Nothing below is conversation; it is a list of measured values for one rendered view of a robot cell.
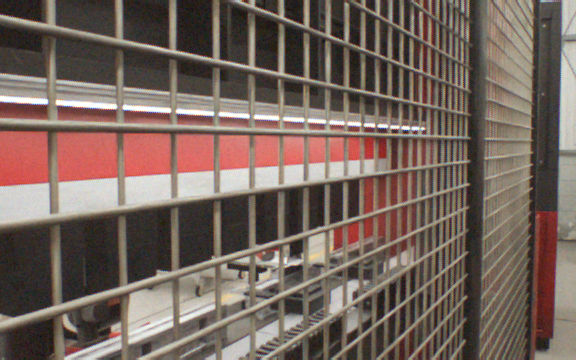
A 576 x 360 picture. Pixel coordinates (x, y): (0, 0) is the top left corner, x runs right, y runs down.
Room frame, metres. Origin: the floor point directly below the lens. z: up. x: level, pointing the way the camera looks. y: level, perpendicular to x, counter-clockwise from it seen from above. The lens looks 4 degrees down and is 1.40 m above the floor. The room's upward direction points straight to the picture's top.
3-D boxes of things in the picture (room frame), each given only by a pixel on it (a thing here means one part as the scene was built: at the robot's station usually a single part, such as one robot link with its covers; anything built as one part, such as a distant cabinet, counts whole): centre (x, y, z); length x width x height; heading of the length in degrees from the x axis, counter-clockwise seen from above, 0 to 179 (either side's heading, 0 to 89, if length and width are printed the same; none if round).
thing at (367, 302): (1.48, -0.27, 1.02); 0.37 x 0.06 x 0.04; 151
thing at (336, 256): (2.34, -0.30, 0.92); 0.50 x 0.06 x 0.10; 151
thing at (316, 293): (1.43, 0.03, 1.01); 0.26 x 0.12 x 0.05; 61
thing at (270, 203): (1.71, 0.06, 1.18); 0.15 x 0.09 x 0.17; 151
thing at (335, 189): (2.06, -0.14, 1.18); 0.15 x 0.09 x 0.17; 151
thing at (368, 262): (1.77, -0.17, 1.01); 0.26 x 0.12 x 0.05; 61
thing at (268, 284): (1.81, 0.00, 0.92); 0.39 x 0.06 x 0.10; 151
